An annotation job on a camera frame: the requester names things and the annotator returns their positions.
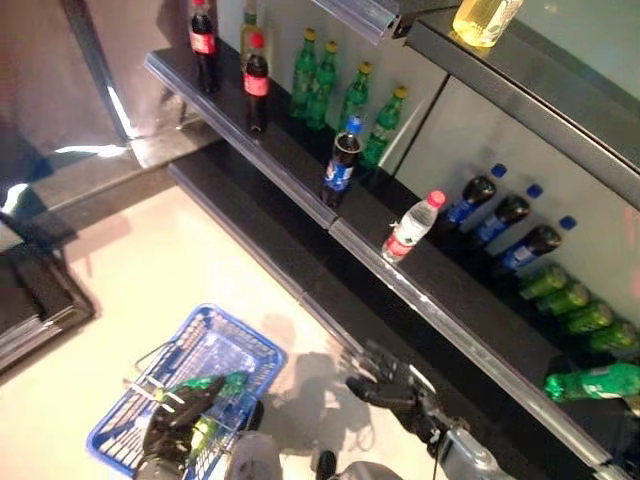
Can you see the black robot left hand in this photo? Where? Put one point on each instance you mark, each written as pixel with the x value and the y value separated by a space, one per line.
pixel 175 430

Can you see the green soda bottle lying flat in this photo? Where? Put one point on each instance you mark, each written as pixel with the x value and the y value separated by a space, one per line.
pixel 595 382

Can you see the small yellow tea bottle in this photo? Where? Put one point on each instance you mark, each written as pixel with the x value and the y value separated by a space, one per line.
pixel 247 25

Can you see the Coca-Cola bottle red cap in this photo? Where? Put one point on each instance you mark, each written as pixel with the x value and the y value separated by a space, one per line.
pixel 202 45
pixel 256 85

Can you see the green Sprite bottle white cap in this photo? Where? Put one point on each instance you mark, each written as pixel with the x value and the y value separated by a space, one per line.
pixel 230 382

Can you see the silver robot right leg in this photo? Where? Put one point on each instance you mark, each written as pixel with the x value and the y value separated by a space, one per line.
pixel 370 472

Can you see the black shelf with clear rail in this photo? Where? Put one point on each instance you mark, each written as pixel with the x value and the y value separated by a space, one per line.
pixel 475 310
pixel 365 20
pixel 285 150
pixel 620 472

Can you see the Pepsi bottle blue cap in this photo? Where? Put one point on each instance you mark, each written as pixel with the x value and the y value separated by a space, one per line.
pixel 530 247
pixel 341 170
pixel 502 217
pixel 470 200

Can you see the black metal floor frame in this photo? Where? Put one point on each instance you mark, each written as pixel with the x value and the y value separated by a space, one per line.
pixel 60 300

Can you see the silver robot left leg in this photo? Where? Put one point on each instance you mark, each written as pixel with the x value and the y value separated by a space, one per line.
pixel 255 457

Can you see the large yellow tea bottle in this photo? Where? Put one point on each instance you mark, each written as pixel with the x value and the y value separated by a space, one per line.
pixel 482 22

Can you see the black metal post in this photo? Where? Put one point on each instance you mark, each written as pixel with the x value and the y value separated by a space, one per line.
pixel 95 65

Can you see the blue plastic shopping basket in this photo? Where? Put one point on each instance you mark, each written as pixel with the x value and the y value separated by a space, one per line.
pixel 125 425

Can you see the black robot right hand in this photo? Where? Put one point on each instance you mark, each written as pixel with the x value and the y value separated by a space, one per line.
pixel 395 390

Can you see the black shelf without clear rail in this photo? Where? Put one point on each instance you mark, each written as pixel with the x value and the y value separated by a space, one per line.
pixel 525 100

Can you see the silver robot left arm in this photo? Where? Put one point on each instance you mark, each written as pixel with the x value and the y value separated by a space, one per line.
pixel 160 472

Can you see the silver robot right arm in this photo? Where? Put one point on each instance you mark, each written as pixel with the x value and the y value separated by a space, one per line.
pixel 470 457

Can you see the silver robot leg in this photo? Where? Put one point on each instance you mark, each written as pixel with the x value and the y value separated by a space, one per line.
pixel 370 472
pixel 255 457

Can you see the light green drink bottle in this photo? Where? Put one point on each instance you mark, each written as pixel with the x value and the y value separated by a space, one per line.
pixel 202 432

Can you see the black base shelf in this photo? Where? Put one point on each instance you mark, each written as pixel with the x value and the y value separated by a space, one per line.
pixel 300 260

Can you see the green Sprite bottle yellow cap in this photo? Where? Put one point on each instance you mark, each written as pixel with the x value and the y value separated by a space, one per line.
pixel 382 130
pixel 302 75
pixel 322 90
pixel 356 95

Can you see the water bottle red cap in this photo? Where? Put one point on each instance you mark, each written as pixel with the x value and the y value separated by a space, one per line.
pixel 412 227

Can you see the green soda can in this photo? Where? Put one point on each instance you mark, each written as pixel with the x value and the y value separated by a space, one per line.
pixel 565 299
pixel 587 317
pixel 545 282
pixel 612 336

